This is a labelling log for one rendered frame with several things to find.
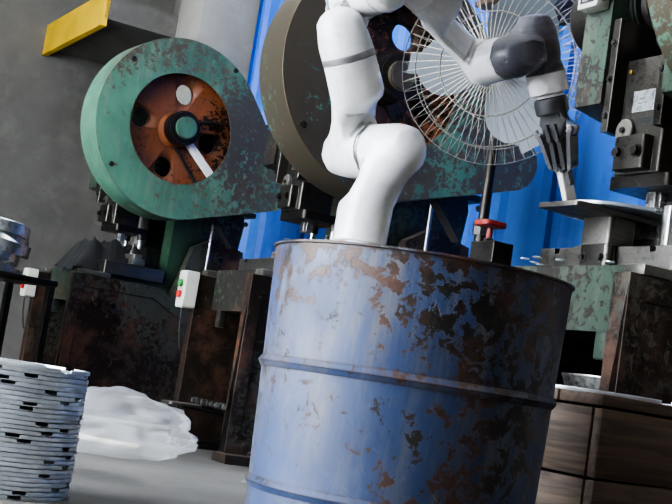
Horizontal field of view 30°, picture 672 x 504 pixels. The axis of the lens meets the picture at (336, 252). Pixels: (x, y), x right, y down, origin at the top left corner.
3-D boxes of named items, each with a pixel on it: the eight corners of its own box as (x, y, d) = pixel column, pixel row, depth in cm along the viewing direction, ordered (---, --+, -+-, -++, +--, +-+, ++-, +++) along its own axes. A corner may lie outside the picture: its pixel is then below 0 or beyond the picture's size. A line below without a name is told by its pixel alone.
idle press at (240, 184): (43, 413, 521) (114, 11, 540) (-28, 392, 604) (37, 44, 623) (345, 450, 603) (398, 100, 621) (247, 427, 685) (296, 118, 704)
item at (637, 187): (665, 195, 282) (668, 171, 282) (604, 199, 299) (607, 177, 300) (716, 209, 290) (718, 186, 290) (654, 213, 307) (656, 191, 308)
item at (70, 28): (100, 24, 785) (107, -17, 788) (41, 54, 893) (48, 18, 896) (231, 62, 830) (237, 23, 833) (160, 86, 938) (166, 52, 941)
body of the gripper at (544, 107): (524, 101, 280) (532, 142, 281) (550, 97, 273) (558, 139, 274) (549, 96, 284) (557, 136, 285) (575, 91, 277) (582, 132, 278)
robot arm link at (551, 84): (543, 73, 272) (548, 98, 272) (585, 64, 278) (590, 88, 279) (506, 80, 282) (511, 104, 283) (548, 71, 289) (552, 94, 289)
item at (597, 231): (569, 257, 272) (578, 197, 273) (529, 258, 284) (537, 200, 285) (654, 278, 284) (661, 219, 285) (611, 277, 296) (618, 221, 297)
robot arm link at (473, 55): (453, -38, 257) (553, 44, 272) (399, -20, 272) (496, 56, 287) (434, 7, 254) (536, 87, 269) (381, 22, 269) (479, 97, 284)
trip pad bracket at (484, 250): (484, 315, 301) (495, 235, 303) (460, 314, 309) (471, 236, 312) (503, 319, 304) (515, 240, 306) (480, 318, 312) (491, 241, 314)
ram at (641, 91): (643, 167, 282) (660, 40, 285) (598, 171, 295) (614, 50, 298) (698, 183, 290) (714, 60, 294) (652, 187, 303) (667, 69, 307)
